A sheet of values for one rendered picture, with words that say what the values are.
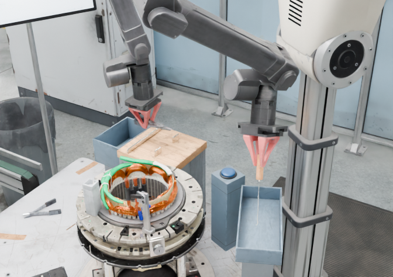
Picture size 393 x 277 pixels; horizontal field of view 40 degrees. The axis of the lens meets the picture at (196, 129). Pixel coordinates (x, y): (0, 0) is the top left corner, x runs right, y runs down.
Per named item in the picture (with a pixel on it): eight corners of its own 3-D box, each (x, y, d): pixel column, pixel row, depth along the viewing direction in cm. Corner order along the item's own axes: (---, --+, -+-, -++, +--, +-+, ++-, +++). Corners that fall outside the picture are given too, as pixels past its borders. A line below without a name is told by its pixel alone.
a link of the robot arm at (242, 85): (300, 75, 118) (283, 48, 123) (258, 72, 112) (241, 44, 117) (273, 112, 126) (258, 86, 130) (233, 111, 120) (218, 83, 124)
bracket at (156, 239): (148, 252, 129) (147, 235, 126) (163, 248, 130) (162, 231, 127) (150, 257, 127) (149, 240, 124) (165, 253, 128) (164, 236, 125)
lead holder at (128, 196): (124, 200, 122) (123, 187, 121) (135, 190, 125) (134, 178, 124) (138, 204, 121) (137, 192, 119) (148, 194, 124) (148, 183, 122)
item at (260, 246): (275, 335, 140) (282, 251, 126) (233, 331, 141) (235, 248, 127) (275, 265, 161) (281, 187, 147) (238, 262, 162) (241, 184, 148)
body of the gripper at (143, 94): (124, 107, 154) (120, 83, 150) (146, 91, 161) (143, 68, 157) (142, 112, 150) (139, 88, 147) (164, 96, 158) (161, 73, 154)
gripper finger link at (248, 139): (266, 170, 122) (269, 128, 121) (240, 165, 127) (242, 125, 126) (281, 168, 128) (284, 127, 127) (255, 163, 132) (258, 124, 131)
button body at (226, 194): (225, 251, 166) (227, 184, 154) (210, 239, 171) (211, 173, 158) (242, 241, 170) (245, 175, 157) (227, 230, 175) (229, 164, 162)
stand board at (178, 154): (117, 156, 165) (116, 150, 164) (155, 130, 178) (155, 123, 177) (171, 177, 155) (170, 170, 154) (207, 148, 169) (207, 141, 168)
